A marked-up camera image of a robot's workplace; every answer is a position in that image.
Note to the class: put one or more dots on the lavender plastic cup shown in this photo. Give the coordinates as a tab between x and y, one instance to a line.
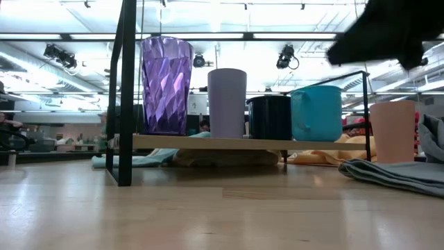
227	104

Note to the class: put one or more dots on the purple faceted plastic tumbler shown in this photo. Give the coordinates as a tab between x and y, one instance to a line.
166	87

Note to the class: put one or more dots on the black ceiling spotlight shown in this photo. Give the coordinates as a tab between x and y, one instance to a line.
286	55
60	57
198	60

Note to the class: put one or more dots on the person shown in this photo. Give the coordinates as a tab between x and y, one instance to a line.
204	125
8	123

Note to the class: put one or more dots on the blue plastic mug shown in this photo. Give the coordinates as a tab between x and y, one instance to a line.
317	112

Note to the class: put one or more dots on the grey folded cloth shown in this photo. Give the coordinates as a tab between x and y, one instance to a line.
399	175

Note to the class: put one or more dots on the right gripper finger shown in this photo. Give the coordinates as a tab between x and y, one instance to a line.
381	31
412	60

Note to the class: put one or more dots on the black mug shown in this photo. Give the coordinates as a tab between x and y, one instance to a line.
270	118

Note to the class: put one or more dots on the teal cloth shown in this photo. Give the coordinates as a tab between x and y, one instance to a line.
138	160

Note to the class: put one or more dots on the orange plastic cup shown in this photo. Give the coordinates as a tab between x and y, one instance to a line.
392	132

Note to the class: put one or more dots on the yellow cloth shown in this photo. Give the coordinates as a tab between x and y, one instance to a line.
322	156

